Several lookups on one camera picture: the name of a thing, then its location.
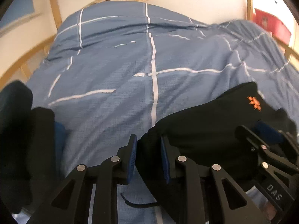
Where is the red storage box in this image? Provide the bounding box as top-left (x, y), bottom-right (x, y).
top-left (253, 9), bottom-right (291, 45)

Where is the wooden bunk bed frame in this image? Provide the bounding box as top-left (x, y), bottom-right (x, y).
top-left (1, 0), bottom-right (298, 85)

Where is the dark folded clothes pile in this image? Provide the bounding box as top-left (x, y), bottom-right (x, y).
top-left (1, 80), bottom-right (59, 214)

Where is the blue window blind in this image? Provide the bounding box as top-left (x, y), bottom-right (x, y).
top-left (1, 0), bottom-right (35, 28)

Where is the black pants orange logo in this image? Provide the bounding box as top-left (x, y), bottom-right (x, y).
top-left (136, 83), bottom-right (296, 207)

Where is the blue checked duvet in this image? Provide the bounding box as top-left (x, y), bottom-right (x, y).
top-left (27, 1), bottom-right (298, 223)

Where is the blue folded garment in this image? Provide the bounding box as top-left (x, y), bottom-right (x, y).
top-left (54, 122), bottom-right (67, 170)

